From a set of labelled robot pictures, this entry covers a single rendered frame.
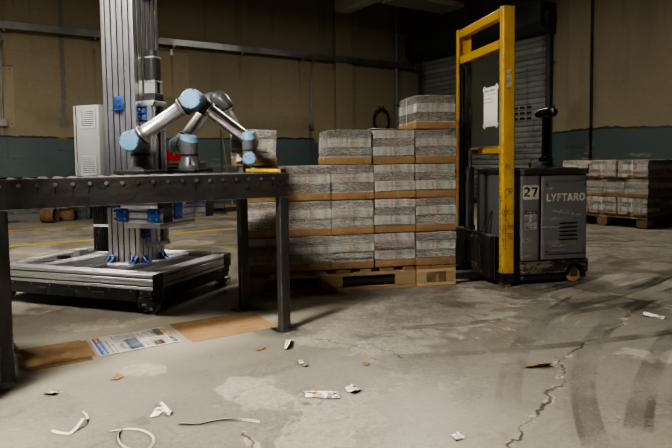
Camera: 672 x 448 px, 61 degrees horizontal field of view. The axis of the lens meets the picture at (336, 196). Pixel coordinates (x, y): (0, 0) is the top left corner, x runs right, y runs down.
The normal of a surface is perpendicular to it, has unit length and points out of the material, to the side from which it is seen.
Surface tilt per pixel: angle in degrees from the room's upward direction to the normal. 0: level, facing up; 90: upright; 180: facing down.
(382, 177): 90
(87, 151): 90
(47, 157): 90
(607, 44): 90
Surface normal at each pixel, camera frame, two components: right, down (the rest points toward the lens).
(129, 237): -0.34, 0.06
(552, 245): 0.21, 0.06
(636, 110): -0.84, 0.04
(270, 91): 0.54, 0.04
